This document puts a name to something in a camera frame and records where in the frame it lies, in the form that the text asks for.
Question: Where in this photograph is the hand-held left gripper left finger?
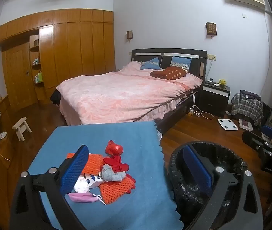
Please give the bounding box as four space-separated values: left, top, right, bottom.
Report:
10 144 90 230

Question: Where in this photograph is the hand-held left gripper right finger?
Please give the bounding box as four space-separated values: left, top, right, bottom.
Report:
182 145 264 230

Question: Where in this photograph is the white cloth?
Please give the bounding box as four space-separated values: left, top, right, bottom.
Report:
74 176 91 193

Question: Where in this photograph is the orange foam net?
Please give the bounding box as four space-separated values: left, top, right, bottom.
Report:
66 152 104 174
99 176 134 205

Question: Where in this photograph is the white and blue box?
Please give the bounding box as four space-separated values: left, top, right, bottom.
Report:
84 174 104 188

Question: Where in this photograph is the pink face mask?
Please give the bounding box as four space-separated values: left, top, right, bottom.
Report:
68 192 106 205

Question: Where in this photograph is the bin with black liner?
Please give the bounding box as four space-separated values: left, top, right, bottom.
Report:
168 141 256 230

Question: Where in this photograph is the pale knitted sock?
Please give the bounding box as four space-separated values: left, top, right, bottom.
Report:
101 164 127 182

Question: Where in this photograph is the red cloth piece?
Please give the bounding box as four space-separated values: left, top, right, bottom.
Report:
102 156 136 193

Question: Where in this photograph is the red plastic bag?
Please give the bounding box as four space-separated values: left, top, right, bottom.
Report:
105 140 123 157

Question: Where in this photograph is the white and red scale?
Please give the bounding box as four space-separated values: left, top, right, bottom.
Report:
238 119 253 132

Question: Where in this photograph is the white bathroom scale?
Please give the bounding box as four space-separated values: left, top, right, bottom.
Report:
218 118 234 131

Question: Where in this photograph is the plaid cloth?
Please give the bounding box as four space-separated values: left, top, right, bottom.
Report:
231 93 264 126

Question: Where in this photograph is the dark jacket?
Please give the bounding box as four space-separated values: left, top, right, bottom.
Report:
240 90 262 101

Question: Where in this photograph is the dark nightstand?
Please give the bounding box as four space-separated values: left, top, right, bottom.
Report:
199 79 231 118

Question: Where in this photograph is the blue tablecloth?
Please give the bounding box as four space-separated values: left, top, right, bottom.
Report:
27 121 184 230

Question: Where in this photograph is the small wooden stool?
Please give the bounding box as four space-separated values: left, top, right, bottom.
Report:
12 117 32 141

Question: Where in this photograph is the black garment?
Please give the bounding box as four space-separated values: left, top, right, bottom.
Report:
50 90 62 106

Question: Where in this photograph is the bed with pink blanket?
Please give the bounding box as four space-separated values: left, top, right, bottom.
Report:
56 61 203 125

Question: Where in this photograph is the dark wooden bed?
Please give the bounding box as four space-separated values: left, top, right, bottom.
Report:
131 48 208 136

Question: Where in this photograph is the brown dotted pillow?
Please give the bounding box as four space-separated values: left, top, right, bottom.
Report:
150 67 188 80

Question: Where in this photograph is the blue pillow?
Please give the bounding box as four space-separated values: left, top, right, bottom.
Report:
140 57 161 70
170 56 192 69

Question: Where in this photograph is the wooden door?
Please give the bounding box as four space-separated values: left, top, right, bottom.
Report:
2 42 37 111

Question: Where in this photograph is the wooden wardrobe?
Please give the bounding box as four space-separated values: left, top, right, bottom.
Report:
0 8 116 106

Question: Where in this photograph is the white charging cable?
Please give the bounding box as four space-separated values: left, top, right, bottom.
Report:
190 93 215 120

